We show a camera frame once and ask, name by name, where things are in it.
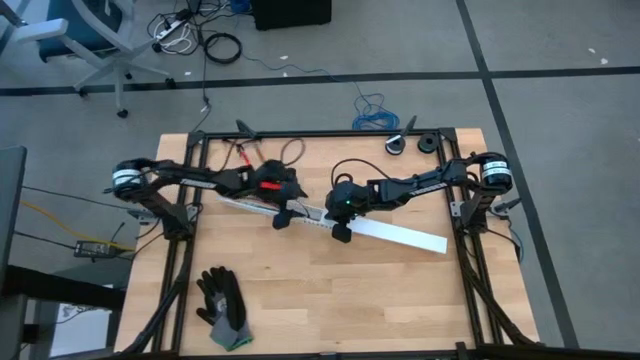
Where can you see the black spool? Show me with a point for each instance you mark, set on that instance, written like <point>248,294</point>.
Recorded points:
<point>427,143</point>

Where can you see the white duct cover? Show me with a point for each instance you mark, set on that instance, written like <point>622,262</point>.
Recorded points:
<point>400,235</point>

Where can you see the white power strip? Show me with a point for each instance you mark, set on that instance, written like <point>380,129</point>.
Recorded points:
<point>167,29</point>

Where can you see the black angled frame strut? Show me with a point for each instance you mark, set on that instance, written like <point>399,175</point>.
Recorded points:
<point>410,125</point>
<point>246,129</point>

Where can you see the black box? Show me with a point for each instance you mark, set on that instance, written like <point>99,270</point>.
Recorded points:
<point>290,12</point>

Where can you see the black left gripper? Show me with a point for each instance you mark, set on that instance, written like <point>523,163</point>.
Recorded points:
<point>277,182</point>

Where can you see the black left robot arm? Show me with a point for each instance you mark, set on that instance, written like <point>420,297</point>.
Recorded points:
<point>200,180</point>

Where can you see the black grey work glove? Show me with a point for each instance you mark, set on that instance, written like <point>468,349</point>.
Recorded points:
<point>232,332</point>
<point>222,287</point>

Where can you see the black desk edge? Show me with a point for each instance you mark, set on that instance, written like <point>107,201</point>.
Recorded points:
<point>60,290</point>

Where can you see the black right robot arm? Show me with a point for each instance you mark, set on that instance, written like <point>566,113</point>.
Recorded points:
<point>425,187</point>

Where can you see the dark grey cabinet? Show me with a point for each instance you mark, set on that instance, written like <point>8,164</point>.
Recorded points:
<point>11,210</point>

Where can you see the black power adapter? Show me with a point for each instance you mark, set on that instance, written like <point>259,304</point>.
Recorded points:
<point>92,249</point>

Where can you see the teal office chair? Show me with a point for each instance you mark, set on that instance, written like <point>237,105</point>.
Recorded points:
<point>117,50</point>

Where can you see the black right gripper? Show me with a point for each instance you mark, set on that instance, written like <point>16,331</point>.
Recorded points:
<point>347,200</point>

